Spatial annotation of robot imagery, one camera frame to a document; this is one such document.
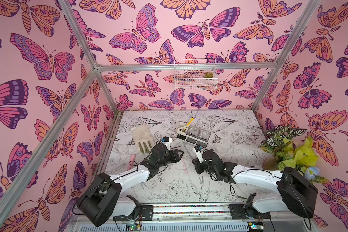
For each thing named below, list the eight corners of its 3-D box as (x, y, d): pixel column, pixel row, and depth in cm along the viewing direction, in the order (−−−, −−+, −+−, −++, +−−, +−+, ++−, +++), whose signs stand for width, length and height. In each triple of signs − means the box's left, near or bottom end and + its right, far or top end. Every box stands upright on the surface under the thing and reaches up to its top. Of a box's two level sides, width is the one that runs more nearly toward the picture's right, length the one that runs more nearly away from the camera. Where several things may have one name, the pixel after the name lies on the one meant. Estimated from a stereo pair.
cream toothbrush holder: (175, 139, 105) (174, 130, 97) (179, 130, 111) (180, 120, 102) (205, 150, 99) (208, 142, 91) (209, 139, 105) (212, 130, 96)
